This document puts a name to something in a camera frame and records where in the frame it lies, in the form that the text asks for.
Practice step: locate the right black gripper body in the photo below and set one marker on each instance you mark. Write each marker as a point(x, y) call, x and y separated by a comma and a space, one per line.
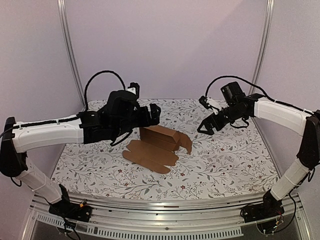
point(216, 120)

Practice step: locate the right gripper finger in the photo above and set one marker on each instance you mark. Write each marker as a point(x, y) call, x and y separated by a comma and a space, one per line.
point(204, 130)
point(206, 122)

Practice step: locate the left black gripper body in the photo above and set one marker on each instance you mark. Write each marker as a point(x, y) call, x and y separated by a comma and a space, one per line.
point(127, 125)

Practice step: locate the brown cardboard box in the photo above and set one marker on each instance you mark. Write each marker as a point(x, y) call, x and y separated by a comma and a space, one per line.
point(155, 150)

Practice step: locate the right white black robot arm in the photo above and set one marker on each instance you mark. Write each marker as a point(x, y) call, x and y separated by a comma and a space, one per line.
point(305, 123)

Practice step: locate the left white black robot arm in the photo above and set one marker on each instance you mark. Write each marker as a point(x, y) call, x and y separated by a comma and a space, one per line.
point(119, 116)

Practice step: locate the floral patterned table mat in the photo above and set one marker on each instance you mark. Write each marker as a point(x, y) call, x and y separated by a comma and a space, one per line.
point(231, 162)

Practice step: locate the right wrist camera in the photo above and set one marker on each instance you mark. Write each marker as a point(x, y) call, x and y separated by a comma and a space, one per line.
point(210, 104)

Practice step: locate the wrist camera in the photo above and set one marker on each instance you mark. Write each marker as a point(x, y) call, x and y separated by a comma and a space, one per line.
point(134, 88)
point(210, 104)

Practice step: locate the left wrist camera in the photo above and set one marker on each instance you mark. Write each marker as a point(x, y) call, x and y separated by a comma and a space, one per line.
point(134, 88)

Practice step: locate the right aluminium frame post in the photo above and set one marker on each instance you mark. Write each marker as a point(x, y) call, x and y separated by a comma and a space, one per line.
point(270, 4)

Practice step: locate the aluminium frame post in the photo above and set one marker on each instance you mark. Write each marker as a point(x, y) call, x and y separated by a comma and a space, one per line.
point(270, 4)
point(62, 10)

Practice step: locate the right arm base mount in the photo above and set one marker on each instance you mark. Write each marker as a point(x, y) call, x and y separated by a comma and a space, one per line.
point(269, 213)

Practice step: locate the aluminium front rail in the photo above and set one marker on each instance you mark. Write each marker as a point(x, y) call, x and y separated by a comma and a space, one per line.
point(203, 219)

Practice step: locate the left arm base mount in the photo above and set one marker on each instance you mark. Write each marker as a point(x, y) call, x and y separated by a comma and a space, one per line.
point(69, 210)

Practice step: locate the left aluminium frame post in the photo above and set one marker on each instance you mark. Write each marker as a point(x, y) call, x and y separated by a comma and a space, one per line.
point(62, 10)

